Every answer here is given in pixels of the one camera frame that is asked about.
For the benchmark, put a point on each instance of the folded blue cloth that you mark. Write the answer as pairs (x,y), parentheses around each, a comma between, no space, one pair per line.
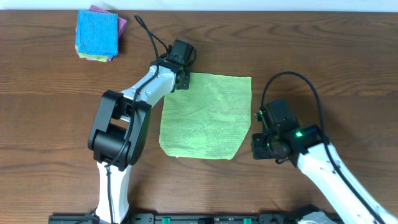
(97,32)

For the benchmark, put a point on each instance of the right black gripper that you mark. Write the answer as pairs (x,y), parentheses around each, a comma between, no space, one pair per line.
(258,153)

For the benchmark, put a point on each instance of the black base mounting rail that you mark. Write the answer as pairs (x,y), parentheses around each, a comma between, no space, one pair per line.
(148,218)

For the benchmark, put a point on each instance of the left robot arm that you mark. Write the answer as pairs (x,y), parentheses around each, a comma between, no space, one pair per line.
(119,131)

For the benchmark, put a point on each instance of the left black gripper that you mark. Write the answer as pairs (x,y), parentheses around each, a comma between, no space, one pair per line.
(185,81)

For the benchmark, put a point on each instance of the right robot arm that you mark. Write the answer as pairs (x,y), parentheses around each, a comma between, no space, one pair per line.
(317,158)

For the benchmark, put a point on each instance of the green microfiber cloth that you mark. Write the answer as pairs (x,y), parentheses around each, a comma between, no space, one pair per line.
(209,120)

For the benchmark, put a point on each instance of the folded light green cloth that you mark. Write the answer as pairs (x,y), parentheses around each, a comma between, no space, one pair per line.
(90,57)

